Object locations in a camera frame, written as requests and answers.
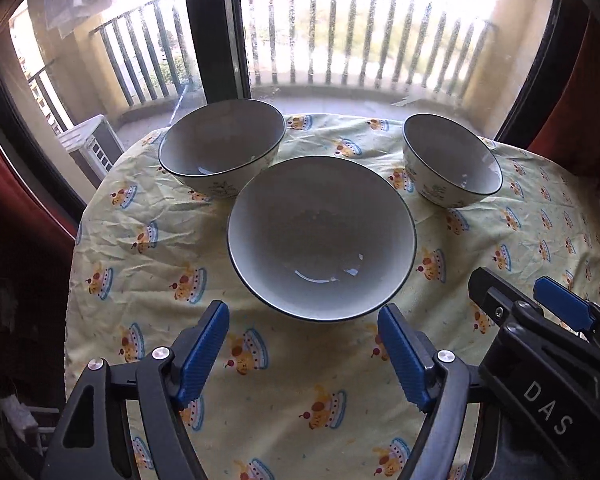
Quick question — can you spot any medium dark-rimmed ceramic bowl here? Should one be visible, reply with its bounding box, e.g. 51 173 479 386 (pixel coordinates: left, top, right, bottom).
158 99 287 198

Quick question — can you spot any red curtain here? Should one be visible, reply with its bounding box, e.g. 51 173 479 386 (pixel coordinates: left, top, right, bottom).
527 15 600 201
0 105 81 311

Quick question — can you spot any grey metal rack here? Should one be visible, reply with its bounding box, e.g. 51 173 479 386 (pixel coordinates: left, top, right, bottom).
0 395 61 456

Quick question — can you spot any small dark-rimmed ceramic bowl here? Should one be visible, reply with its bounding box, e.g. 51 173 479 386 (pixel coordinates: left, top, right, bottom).
402 113 504 209

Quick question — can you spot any large dark-rimmed ceramic bowl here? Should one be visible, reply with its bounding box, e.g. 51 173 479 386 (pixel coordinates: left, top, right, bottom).
227 156 417 323

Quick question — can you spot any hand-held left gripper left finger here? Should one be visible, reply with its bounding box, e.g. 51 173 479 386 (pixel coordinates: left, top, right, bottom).
40 300 231 480

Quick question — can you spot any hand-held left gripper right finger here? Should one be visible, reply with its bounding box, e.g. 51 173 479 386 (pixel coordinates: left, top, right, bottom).
377 304 501 480

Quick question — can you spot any balcony railing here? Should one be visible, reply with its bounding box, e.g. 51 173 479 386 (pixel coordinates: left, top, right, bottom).
27 0 496 111

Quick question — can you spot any yellow crown-print tablecloth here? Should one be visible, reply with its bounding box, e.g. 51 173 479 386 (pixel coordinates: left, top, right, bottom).
65 112 600 480

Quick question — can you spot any black window frame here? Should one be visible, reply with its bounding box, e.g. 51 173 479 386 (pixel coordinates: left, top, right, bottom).
180 0 253 106

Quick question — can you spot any white outdoor air conditioner unit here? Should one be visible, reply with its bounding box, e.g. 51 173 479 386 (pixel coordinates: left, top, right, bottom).
60 114 126 178

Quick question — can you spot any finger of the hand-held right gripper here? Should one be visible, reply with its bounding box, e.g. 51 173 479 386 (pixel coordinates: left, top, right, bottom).
534 277 600 376
468 267 531 331

